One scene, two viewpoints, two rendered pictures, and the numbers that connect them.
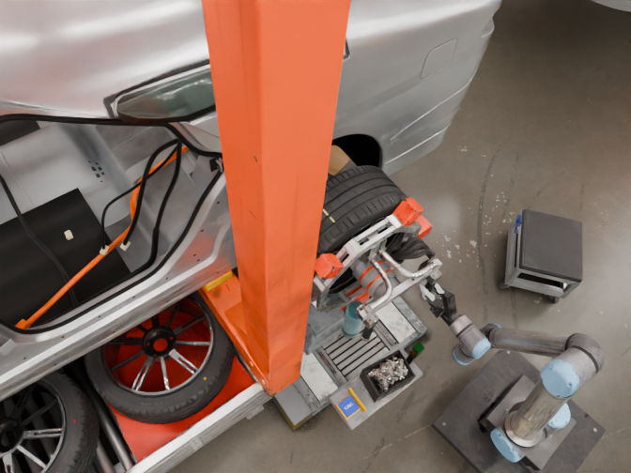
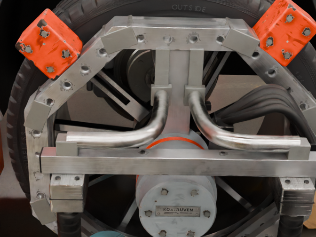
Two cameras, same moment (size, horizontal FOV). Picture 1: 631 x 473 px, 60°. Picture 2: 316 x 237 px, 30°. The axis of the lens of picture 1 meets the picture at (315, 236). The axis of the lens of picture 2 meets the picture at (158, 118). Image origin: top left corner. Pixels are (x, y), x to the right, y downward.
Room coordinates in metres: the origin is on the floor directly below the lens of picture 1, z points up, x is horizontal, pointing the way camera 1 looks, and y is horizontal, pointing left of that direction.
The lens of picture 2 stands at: (0.35, -0.84, 1.42)
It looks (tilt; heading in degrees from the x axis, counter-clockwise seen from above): 26 degrees down; 40
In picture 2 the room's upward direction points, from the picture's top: 2 degrees clockwise
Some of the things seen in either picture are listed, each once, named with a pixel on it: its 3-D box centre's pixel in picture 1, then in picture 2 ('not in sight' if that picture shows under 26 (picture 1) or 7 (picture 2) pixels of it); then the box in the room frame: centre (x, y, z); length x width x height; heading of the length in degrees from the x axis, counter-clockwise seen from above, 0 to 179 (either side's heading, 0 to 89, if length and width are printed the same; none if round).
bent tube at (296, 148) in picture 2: (409, 253); (243, 100); (1.09, -0.39, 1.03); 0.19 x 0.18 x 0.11; 42
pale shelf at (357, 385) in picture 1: (377, 386); not in sight; (0.71, -0.37, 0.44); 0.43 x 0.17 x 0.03; 132
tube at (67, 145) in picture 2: (372, 279); (118, 98); (0.96, -0.24, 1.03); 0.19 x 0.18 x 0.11; 42
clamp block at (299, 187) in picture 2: (429, 271); (290, 185); (1.08, -0.49, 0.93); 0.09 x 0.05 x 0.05; 42
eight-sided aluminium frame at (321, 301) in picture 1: (365, 264); (173, 159); (1.12, -0.23, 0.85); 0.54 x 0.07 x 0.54; 132
